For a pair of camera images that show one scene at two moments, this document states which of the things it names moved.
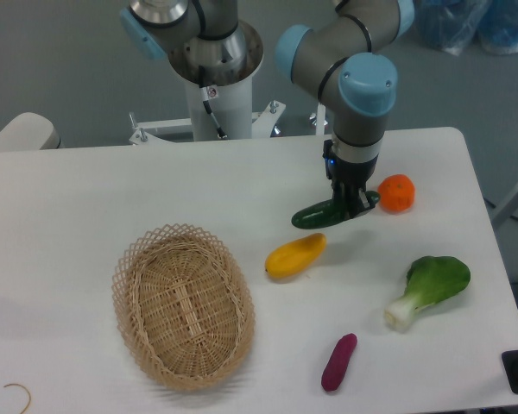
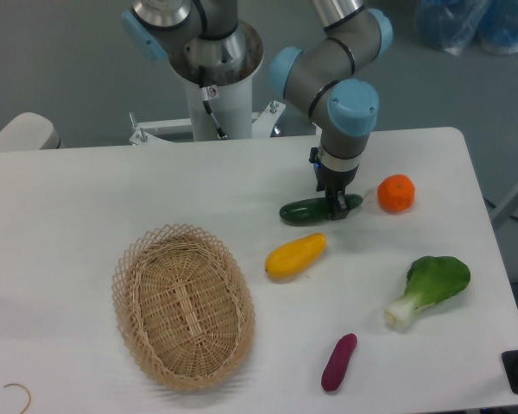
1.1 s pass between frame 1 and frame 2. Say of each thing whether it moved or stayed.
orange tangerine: stayed
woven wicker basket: stayed
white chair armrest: stayed
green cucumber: moved
